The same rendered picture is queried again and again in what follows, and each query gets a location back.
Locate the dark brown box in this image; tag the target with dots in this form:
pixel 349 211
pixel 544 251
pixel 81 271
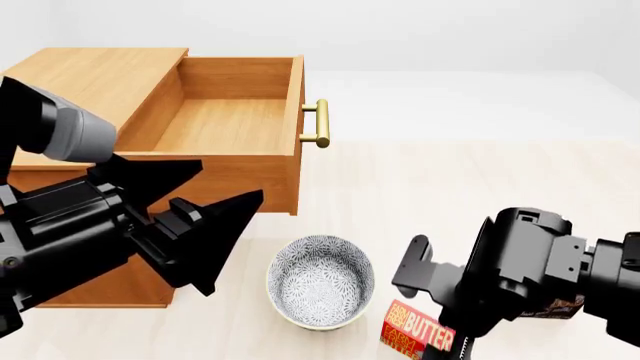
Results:
pixel 555 309

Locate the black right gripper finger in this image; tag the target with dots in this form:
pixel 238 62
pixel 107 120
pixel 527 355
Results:
pixel 457 326
pixel 425 273

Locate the red butter box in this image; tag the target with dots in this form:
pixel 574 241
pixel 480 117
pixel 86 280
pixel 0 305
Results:
pixel 417 326

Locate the open wooden drawer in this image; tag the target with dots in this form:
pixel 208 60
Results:
pixel 225 123

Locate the wooden cabinet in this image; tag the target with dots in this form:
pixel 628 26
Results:
pixel 100 75

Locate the patterned grey white bowl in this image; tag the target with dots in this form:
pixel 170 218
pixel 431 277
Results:
pixel 320 285

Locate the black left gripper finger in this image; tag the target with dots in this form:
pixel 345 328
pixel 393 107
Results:
pixel 155 180
pixel 215 240

